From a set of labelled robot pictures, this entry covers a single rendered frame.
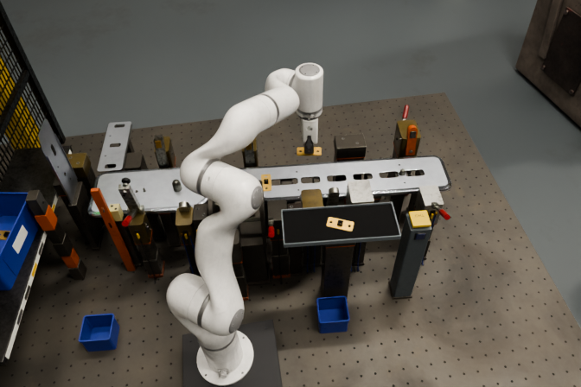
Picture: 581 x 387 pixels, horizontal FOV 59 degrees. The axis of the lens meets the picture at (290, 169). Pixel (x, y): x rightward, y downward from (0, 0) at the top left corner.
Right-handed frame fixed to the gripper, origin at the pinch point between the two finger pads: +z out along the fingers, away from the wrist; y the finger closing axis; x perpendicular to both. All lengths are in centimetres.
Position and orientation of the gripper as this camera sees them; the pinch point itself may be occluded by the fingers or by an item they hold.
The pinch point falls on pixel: (309, 146)
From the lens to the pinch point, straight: 173.6
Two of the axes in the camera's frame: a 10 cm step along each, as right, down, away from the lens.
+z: 0.3, 6.8, 7.3
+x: -10.0, 0.0, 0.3
